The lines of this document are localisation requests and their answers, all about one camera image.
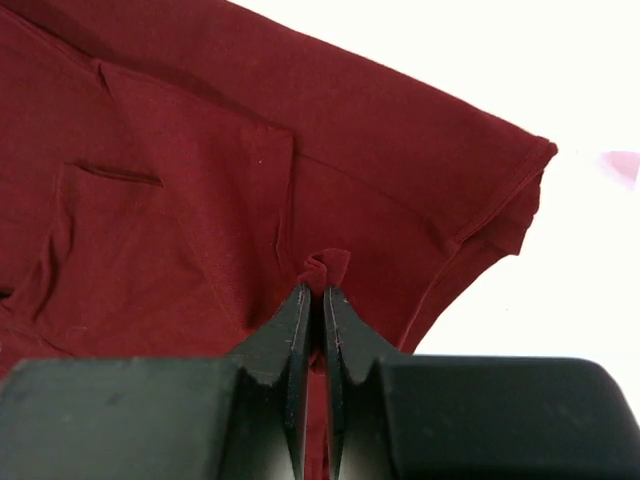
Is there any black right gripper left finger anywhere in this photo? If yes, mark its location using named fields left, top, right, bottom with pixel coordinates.
left=1, top=285, right=311, bottom=479

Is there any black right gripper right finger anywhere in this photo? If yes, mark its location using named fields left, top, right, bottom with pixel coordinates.
left=323, top=288, right=639, bottom=479

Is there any dark maroon t shirt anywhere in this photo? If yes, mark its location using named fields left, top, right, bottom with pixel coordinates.
left=0, top=0, right=559, bottom=480

